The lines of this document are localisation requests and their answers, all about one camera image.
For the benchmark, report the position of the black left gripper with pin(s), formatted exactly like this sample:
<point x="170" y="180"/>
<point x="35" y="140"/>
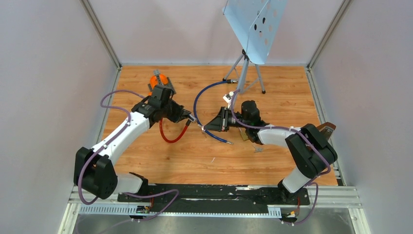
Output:
<point x="180" y="113"/>

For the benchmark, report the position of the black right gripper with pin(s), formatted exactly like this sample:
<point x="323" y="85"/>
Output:
<point x="220" y="122"/>

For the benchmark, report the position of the red cable lock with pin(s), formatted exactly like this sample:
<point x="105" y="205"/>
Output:
<point x="171" y="134"/>

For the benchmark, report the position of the blue cable lock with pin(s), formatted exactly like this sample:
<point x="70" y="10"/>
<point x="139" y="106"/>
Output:
<point x="204" y="103"/>

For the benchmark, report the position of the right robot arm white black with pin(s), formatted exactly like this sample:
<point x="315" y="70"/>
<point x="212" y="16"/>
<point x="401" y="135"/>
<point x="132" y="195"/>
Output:
<point x="308" y="145"/>

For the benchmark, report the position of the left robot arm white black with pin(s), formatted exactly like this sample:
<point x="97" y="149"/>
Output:
<point x="94" y="174"/>

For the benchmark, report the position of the brass padlock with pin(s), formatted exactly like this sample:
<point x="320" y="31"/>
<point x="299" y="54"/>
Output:
<point x="243" y="134"/>

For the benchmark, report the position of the orange grey toy block build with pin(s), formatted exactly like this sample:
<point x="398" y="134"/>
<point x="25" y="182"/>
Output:
<point x="160" y="79"/>

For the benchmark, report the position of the light blue music stand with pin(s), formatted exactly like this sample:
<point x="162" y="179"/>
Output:
<point x="255" y="24"/>

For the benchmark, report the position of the brown wooden metronome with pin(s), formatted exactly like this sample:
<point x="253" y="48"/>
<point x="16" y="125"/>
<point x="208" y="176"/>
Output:
<point x="327" y="129"/>

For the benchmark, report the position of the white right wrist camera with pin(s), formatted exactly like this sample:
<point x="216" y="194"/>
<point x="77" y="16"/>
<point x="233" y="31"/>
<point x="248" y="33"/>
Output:
<point x="228" y="97"/>

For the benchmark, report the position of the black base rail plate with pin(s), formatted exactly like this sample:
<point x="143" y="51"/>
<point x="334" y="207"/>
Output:
<point x="221" y="198"/>

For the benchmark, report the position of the white slotted cable duct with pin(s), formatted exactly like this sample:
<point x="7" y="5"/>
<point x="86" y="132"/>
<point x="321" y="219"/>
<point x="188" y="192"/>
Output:
<point x="136" y="210"/>

